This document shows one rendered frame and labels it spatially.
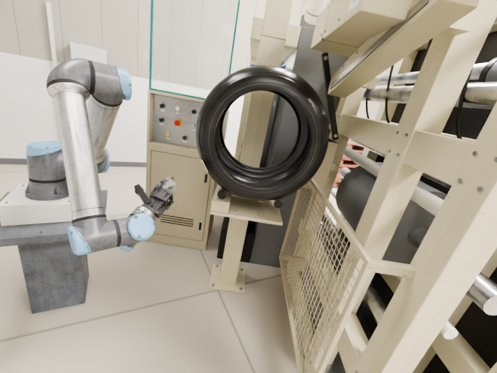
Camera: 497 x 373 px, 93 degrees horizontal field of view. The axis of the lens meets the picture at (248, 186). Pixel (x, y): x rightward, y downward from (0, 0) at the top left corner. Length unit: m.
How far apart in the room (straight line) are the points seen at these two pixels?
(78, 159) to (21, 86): 3.16
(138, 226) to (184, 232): 1.33
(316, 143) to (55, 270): 1.53
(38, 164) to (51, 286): 0.70
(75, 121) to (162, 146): 1.05
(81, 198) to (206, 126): 0.52
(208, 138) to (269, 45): 0.64
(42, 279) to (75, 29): 2.94
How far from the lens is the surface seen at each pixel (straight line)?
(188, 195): 2.00
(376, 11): 0.89
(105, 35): 3.90
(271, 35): 1.44
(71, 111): 0.97
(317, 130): 1.05
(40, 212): 1.53
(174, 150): 1.91
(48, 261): 1.71
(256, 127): 1.43
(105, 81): 1.06
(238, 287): 1.95
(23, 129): 4.12
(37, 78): 3.98
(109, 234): 0.85
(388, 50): 1.01
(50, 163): 1.51
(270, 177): 1.36
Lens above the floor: 1.37
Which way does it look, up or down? 21 degrees down
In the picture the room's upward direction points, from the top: 11 degrees clockwise
